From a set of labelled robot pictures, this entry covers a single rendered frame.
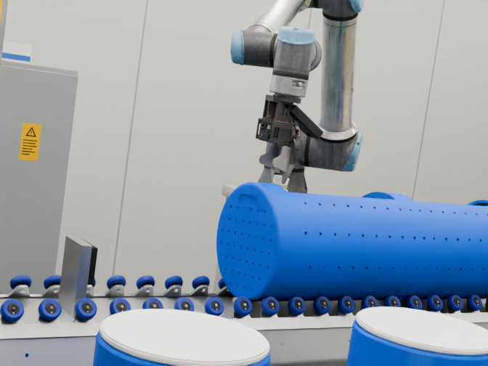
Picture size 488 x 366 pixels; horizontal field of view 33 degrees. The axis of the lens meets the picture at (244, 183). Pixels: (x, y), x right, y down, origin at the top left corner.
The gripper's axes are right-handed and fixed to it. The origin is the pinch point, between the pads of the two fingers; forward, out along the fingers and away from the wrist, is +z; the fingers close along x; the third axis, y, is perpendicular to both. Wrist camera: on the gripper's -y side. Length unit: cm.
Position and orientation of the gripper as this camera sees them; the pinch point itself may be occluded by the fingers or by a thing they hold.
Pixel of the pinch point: (281, 177)
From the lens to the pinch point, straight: 205.7
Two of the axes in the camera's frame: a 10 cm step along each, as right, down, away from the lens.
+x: 5.1, 1.8, -8.4
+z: -1.5, 9.8, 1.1
